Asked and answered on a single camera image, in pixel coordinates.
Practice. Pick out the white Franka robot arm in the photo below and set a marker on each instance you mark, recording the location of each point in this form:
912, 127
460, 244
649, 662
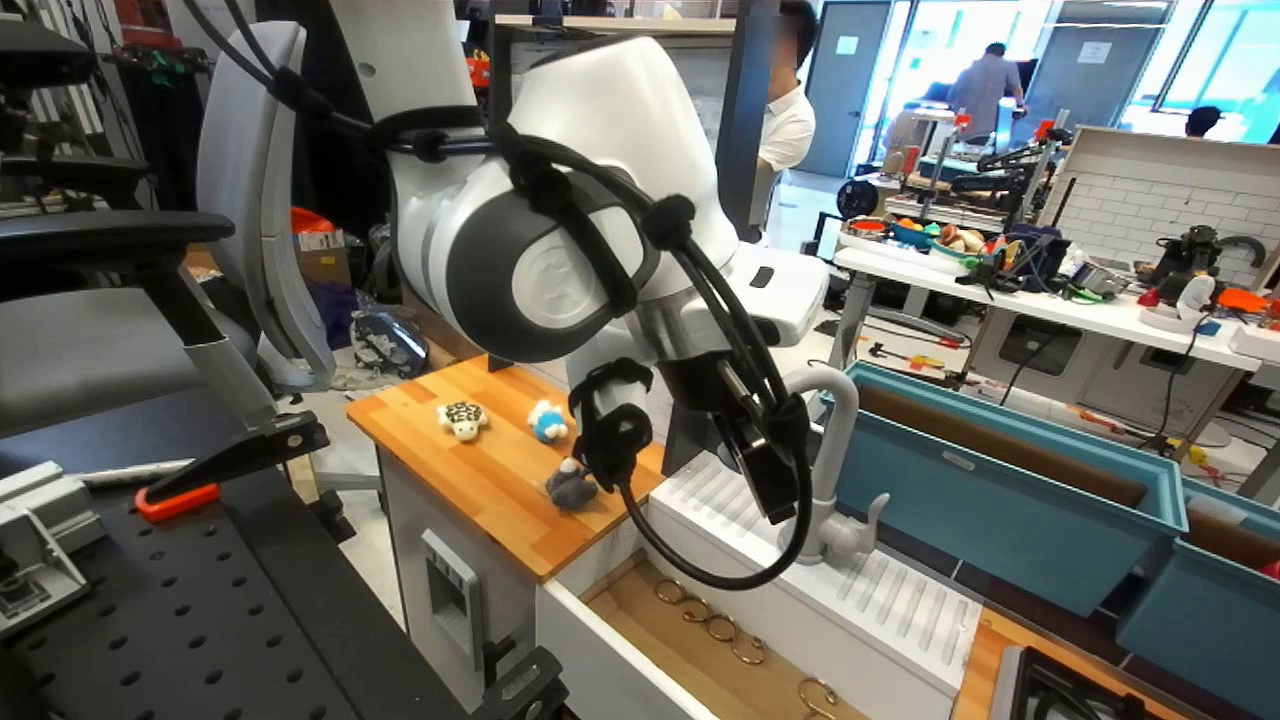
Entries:
574, 200

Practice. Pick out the wooden countertop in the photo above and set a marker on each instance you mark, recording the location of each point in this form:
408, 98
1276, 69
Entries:
495, 464

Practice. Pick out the white brick-pattern panel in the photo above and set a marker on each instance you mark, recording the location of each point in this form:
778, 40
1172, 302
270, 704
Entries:
1172, 184

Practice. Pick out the wooden board under stove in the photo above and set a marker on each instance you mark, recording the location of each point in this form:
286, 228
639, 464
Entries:
980, 662

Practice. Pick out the grey high-back office chair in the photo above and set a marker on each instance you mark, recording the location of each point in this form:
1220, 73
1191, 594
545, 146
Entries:
261, 200

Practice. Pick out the small teal planter box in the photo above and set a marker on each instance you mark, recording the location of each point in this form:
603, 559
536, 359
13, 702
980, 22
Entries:
1206, 626

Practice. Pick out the dark grey plush toy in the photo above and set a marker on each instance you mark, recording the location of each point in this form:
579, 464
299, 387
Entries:
568, 484

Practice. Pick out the toy gas stove top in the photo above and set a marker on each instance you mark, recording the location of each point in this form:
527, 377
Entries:
1065, 688

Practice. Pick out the blue and white plush toy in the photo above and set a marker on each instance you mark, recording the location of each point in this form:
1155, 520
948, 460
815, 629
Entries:
549, 423

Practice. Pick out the spotted turtle plush toy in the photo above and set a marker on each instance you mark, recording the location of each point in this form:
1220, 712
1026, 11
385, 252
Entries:
460, 416

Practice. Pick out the white toy sink unit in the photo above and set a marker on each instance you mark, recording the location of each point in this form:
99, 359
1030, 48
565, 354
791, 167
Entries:
906, 604

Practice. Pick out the grey toy faucet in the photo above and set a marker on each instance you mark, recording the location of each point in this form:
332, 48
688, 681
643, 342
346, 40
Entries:
828, 452

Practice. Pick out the brown cardboard sheet in sink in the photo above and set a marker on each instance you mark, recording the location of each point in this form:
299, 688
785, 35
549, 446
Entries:
705, 645

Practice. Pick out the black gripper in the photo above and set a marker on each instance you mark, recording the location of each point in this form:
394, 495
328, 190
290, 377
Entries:
724, 393

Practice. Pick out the large teal planter box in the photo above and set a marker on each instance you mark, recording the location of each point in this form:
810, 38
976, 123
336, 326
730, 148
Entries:
1003, 501

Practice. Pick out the cluttered white workbench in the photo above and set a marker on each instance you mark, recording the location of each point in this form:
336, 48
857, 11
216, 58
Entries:
1054, 302

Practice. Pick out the person in white polo shirt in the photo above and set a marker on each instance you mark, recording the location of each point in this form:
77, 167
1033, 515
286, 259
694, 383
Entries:
791, 112

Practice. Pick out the person in grey shirt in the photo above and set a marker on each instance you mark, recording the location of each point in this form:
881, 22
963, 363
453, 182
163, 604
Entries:
986, 91

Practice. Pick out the thick black frame post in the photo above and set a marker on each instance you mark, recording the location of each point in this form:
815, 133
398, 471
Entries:
747, 123

